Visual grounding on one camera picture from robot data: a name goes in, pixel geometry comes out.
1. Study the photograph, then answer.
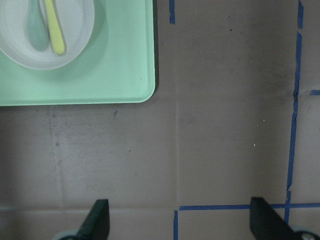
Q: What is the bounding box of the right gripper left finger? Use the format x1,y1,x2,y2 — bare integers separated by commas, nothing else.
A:
75,199,110,240

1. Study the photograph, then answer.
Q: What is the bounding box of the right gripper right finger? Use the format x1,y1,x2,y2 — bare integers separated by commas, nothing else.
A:
249,197,302,240

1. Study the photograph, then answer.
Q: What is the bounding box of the yellow plastic fork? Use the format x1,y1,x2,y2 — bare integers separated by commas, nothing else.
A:
44,0,66,55

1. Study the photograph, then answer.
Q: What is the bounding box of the white round plate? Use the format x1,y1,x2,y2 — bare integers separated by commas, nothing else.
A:
0,0,95,70

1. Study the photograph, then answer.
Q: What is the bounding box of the brown paper table cover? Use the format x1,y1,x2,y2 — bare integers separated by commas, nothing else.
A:
0,0,320,240

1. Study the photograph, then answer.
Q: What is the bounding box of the light green tray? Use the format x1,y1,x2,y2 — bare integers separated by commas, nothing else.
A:
0,0,156,106

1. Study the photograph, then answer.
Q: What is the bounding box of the teal plastic spoon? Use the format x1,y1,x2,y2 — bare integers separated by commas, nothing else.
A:
26,0,49,52

